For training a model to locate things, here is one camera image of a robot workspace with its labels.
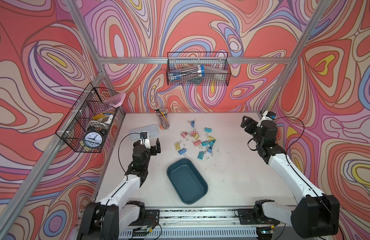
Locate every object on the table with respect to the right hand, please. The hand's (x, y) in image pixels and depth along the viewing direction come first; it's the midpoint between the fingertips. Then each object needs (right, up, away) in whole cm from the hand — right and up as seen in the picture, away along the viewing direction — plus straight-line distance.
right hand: (247, 123), depth 81 cm
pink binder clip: (-36, -7, +21) cm, 42 cm away
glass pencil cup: (-50, +5, +19) cm, 54 cm away
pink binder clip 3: (-29, -6, +24) cm, 38 cm away
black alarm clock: (-77, -7, -14) cm, 78 cm away
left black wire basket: (-80, -1, -11) cm, 80 cm away
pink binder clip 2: (-27, -13, +18) cm, 35 cm away
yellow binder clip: (-40, -14, +17) cm, 46 cm away
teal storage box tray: (-33, -35, +5) cm, 48 cm away
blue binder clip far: (-29, +1, +27) cm, 40 cm away
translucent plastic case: (-59, -5, +27) cm, 65 cm away
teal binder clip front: (-25, -20, +14) cm, 35 cm away
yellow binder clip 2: (-17, -10, +20) cm, 28 cm away
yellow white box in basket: (-75, +3, -7) cm, 75 cm away
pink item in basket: (-72, +12, -3) cm, 73 cm away
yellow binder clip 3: (-27, -8, +20) cm, 35 cm away
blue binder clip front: (-37, -18, +14) cm, 43 cm away
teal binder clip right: (-18, -4, +27) cm, 33 cm away
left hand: (-54, -9, +3) cm, 55 cm away
